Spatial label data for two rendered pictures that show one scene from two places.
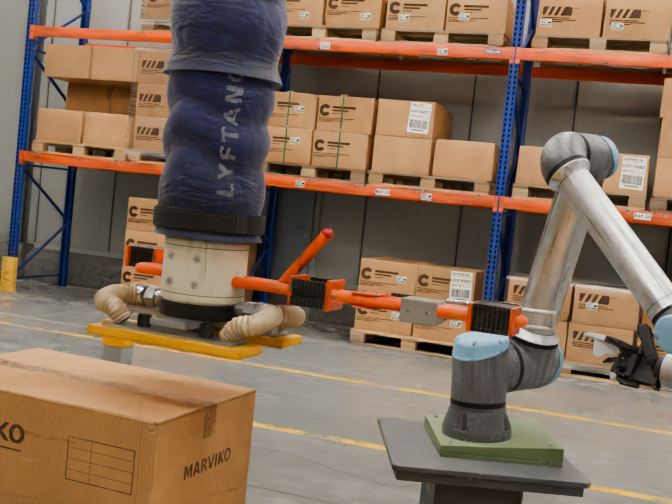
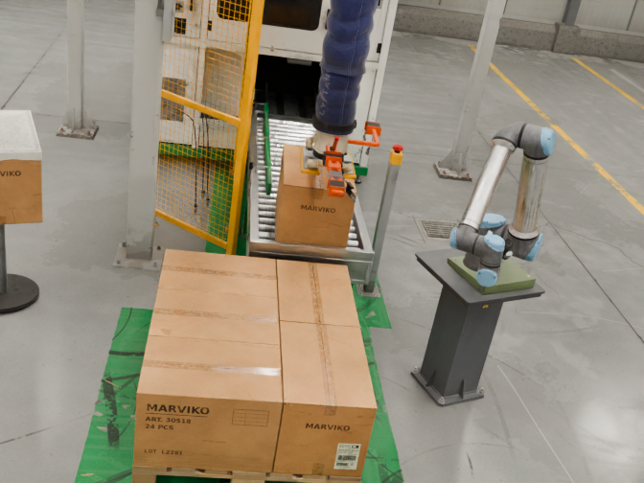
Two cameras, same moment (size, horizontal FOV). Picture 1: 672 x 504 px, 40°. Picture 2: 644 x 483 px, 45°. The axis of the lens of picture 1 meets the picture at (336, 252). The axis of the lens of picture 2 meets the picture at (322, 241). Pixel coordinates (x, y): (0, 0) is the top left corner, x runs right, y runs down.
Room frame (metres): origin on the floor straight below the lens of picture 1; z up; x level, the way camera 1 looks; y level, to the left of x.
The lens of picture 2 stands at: (0.06, -3.18, 2.63)
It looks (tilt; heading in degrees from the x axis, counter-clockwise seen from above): 28 degrees down; 62
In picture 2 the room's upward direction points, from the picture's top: 10 degrees clockwise
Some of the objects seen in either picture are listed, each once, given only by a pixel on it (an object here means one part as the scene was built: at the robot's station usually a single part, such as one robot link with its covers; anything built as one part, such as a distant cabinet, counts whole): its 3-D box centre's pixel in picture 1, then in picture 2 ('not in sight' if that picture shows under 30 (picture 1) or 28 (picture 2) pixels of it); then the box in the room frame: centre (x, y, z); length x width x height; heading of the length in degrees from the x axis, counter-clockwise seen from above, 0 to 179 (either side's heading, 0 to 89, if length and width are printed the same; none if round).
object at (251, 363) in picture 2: not in sight; (254, 352); (1.32, -0.34, 0.34); 1.20 x 1.00 x 0.40; 71
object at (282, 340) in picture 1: (221, 323); (344, 162); (1.95, 0.23, 1.10); 0.34 x 0.10 x 0.05; 69
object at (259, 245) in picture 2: not in sight; (311, 250); (1.82, 0.19, 0.58); 0.70 x 0.03 x 0.06; 161
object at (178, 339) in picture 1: (174, 331); (310, 157); (1.77, 0.30, 1.10); 0.34 x 0.10 x 0.05; 69
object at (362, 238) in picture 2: not in sight; (345, 183); (2.51, 1.18, 0.50); 2.31 x 0.05 x 0.19; 71
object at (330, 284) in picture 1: (316, 292); (333, 159); (1.77, 0.03, 1.20); 0.10 x 0.08 x 0.06; 159
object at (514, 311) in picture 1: (494, 318); (335, 188); (1.64, -0.29, 1.20); 0.08 x 0.07 x 0.05; 69
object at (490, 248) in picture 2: not in sight; (490, 249); (2.11, -0.89, 1.17); 0.12 x 0.09 x 0.12; 127
